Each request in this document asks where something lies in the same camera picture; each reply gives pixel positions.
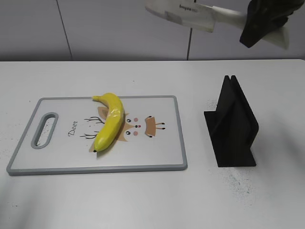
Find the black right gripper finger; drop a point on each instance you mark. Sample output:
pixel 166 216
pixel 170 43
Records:
pixel 264 17

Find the white ceramic knife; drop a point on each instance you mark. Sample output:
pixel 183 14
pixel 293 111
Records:
pixel 194 15

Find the yellow plastic banana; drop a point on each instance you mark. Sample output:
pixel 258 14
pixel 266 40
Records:
pixel 113 121

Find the black knife stand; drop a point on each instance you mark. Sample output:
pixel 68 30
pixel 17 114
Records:
pixel 232 126

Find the grey-rimmed deer cutting board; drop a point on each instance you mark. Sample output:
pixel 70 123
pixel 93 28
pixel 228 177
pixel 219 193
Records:
pixel 59 137

